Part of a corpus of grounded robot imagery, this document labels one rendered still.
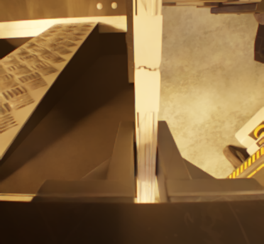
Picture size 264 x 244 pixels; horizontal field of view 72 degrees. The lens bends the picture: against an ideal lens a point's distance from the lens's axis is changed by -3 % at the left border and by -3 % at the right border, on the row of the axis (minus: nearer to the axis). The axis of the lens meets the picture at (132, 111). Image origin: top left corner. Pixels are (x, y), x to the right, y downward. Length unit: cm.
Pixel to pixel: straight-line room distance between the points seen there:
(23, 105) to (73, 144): 11
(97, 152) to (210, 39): 97
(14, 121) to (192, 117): 107
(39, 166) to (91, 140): 7
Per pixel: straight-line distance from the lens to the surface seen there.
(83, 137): 27
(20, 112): 32
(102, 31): 88
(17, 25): 101
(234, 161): 133
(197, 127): 129
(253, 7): 24
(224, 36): 115
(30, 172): 24
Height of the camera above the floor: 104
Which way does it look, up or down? 63 degrees down
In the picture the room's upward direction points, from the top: 178 degrees counter-clockwise
